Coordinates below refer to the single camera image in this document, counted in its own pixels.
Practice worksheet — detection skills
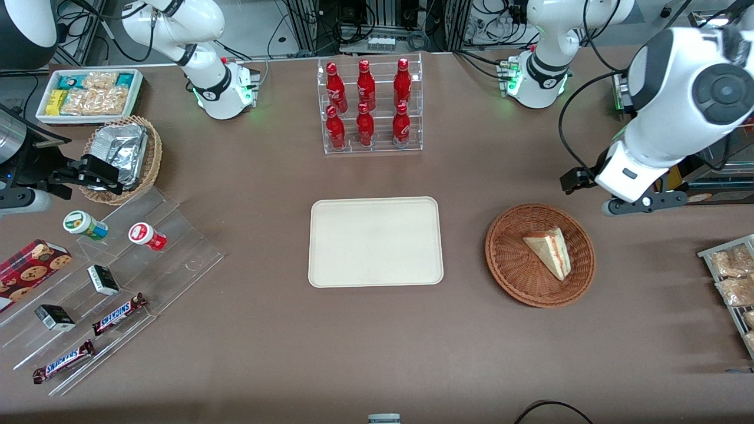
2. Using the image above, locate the clear acrylic stepped stand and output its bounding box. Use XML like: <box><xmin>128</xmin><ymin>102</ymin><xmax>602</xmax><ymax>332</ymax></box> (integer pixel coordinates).
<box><xmin>0</xmin><ymin>187</ymin><xmax>226</xmax><ymax>397</ymax></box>

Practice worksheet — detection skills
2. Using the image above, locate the small clear cracker bag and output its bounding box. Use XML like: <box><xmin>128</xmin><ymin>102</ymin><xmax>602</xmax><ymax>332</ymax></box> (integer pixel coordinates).
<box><xmin>82</xmin><ymin>71</ymin><xmax>120</xmax><ymax>91</ymax></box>

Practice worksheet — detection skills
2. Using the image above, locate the beige plastic tray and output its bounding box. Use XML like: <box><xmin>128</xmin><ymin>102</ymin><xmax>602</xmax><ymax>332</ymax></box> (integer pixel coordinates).
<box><xmin>307</xmin><ymin>196</ymin><xmax>444</xmax><ymax>289</ymax></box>

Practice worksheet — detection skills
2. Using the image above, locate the grey wire rack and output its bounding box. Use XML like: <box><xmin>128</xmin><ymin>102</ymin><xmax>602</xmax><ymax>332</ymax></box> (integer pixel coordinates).
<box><xmin>697</xmin><ymin>234</ymin><xmax>754</xmax><ymax>360</ymax></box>

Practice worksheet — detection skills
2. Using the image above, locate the green lid cup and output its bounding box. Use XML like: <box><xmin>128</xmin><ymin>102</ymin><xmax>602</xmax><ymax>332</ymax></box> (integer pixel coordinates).
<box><xmin>63</xmin><ymin>210</ymin><xmax>109</xmax><ymax>241</ymax></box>

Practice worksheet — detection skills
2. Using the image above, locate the Snickers chocolate bar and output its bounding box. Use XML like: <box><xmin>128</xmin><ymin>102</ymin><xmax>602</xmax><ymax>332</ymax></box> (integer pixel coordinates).
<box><xmin>92</xmin><ymin>292</ymin><xmax>148</xmax><ymax>337</ymax></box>
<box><xmin>32</xmin><ymin>339</ymin><xmax>97</xmax><ymax>385</ymax></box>

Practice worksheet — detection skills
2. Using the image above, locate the red cookie box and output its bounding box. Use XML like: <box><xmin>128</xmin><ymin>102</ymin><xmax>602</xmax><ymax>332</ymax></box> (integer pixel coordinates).
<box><xmin>0</xmin><ymin>238</ymin><xmax>73</xmax><ymax>313</ymax></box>

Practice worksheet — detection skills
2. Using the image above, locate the triangle sandwich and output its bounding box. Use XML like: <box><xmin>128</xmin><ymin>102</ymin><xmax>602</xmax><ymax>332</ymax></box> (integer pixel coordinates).
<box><xmin>522</xmin><ymin>227</ymin><xmax>573</xmax><ymax>281</ymax></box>

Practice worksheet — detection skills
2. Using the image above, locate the red lid cup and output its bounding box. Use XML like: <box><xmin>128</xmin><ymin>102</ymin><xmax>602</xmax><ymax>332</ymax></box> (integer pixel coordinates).
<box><xmin>128</xmin><ymin>222</ymin><xmax>168</xmax><ymax>252</ymax></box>

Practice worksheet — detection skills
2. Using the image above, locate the foil wrapped package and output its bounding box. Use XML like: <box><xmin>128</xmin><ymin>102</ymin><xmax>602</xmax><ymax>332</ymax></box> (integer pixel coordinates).
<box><xmin>88</xmin><ymin>123</ymin><xmax>148</xmax><ymax>171</ymax></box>
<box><xmin>111</xmin><ymin>144</ymin><xmax>147</xmax><ymax>190</ymax></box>

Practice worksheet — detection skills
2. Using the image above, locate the red soda bottle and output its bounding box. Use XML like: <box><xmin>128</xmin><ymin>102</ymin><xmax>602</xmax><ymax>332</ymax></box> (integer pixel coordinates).
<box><xmin>356</xmin><ymin>59</ymin><xmax>377</xmax><ymax>112</ymax></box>
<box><xmin>393</xmin><ymin>57</ymin><xmax>412</xmax><ymax>108</ymax></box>
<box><xmin>392</xmin><ymin>101</ymin><xmax>412</xmax><ymax>147</ymax></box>
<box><xmin>325</xmin><ymin>62</ymin><xmax>349</xmax><ymax>114</ymax></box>
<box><xmin>325</xmin><ymin>105</ymin><xmax>348</xmax><ymax>150</ymax></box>
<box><xmin>356</xmin><ymin>102</ymin><xmax>376</xmax><ymax>147</ymax></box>

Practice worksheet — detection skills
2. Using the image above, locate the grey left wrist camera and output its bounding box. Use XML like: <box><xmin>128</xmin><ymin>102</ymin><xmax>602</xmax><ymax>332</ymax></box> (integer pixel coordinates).
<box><xmin>601</xmin><ymin>190</ymin><xmax>688</xmax><ymax>217</ymax></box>

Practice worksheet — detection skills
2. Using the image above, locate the small black box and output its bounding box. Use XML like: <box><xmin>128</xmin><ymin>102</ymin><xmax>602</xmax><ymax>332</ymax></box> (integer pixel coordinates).
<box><xmin>87</xmin><ymin>264</ymin><xmax>120</xmax><ymax>297</ymax></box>
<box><xmin>34</xmin><ymin>304</ymin><xmax>77</xmax><ymax>332</ymax></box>

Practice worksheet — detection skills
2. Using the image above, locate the yellow snack packet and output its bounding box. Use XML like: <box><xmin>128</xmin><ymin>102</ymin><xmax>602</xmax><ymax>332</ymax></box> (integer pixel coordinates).
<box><xmin>45</xmin><ymin>89</ymin><xmax>69</xmax><ymax>117</ymax></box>

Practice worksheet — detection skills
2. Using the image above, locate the clear bag of snacks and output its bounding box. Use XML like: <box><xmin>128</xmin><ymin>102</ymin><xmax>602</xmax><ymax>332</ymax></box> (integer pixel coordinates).
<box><xmin>715</xmin><ymin>277</ymin><xmax>754</xmax><ymax>307</ymax></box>
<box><xmin>709</xmin><ymin>244</ymin><xmax>754</xmax><ymax>278</ymax></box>

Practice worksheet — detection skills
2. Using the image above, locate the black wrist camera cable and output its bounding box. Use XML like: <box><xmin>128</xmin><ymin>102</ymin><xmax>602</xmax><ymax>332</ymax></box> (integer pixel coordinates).
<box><xmin>558</xmin><ymin>69</ymin><xmax>636</xmax><ymax>196</ymax></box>

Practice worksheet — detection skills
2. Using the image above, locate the white snack bin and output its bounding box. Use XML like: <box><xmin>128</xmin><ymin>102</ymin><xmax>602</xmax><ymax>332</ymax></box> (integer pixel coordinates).
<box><xmin>35</xmin><ymin>68</ymin><xmax>145</xmax><ymax>126</ymax></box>

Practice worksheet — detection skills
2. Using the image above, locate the light wicker basket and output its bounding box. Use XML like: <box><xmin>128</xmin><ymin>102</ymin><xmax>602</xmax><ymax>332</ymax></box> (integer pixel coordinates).
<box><xmin>78</xmin><ymin>115</ymin><xmax>163</xmax><ymax>206</ymax></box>

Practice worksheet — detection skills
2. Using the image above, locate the large clear cracker bag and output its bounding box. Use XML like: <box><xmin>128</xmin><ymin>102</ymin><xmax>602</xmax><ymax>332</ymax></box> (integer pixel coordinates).
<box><xmin>61</xmin><ymin>87</ymin><xmax>129</xmax><ymax>117</ymax></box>

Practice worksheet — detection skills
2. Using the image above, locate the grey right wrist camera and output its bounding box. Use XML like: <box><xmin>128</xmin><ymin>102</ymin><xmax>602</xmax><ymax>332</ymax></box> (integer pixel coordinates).
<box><xmin>0</xmin><ymin>188</ymin><xmax>52</xmax><ymax>214</ymax></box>

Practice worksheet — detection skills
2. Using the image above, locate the clear acrylic bottle rack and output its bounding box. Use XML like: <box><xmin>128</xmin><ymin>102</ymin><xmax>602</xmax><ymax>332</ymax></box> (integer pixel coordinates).
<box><xmin>316</xmin><ymin>52</ymin><xmax>424</xmax><ymax>155</ymax></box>

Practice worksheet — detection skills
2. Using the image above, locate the black floor cable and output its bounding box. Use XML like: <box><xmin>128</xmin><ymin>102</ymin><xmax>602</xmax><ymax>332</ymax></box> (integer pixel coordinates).
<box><xmin>513</xmin><ymin>400</ymin><xmax>596</xmax><ymax>424</ymax></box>

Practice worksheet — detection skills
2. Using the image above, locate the black food warmer appliance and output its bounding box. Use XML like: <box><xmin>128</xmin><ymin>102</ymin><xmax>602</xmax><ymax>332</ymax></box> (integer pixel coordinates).
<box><xmin>611</xmin><ymin>9</ymin><xmax>754</xmax><ymax>207</ymax></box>

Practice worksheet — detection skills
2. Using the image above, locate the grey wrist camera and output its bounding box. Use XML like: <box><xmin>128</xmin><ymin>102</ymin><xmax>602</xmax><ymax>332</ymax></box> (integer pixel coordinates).
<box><xmin>601</xmin><ymin>190</ymin><xmax>688</xmax><ymax>217</ymax></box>
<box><xmin>0</xmin><ymin>188</ymin><xmax>52</xmax><ymax>214</ymax></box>

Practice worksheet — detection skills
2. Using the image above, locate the brown wicker basket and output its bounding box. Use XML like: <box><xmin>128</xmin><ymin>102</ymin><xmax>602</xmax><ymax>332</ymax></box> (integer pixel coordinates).
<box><xmin>485</xmin><ymin>203</ymin><xmax>597</xmax><ymax>309</ymax></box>

